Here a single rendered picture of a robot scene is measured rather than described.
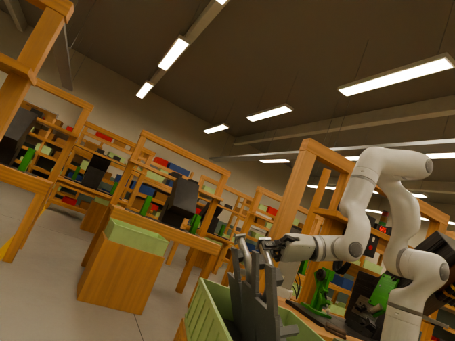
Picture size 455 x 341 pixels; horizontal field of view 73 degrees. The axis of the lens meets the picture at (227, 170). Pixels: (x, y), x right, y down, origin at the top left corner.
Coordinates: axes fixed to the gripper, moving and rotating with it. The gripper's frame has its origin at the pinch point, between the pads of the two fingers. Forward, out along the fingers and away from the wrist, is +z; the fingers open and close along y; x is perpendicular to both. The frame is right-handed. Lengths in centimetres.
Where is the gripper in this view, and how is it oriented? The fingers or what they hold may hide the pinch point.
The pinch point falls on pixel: (267, 249)
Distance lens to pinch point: 102.9
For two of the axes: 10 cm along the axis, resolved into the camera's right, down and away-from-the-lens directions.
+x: 1.4, 6.5, -7.5
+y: 1.7, -7.6, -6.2
